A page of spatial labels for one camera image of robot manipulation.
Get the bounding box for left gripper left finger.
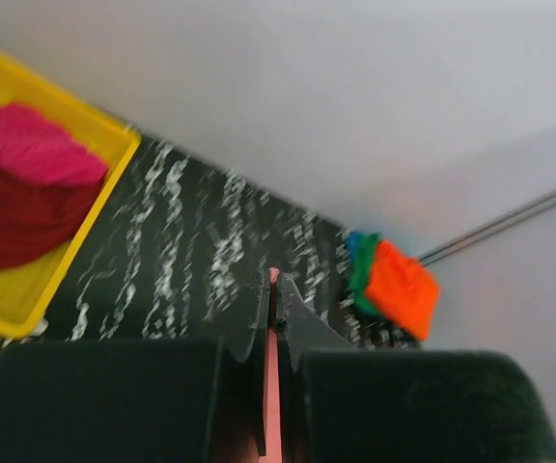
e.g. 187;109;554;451
0;272;271;462

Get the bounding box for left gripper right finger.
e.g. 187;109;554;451
277;274;556;462

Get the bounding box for yellow plastic bin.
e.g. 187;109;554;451
0;52;141;338

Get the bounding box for orange folded t shirt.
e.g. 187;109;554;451
364;240;441;341

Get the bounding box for green folded t shirt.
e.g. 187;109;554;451
348;232;381;318

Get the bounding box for blue folded t shirt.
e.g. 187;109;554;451
345;231;363;261

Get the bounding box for dark red t shirt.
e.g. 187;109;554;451
0;168;105;270

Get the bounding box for magenta t shirt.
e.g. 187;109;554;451
0;103;108;187

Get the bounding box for right aluminium corner post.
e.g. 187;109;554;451
419;189;556;266

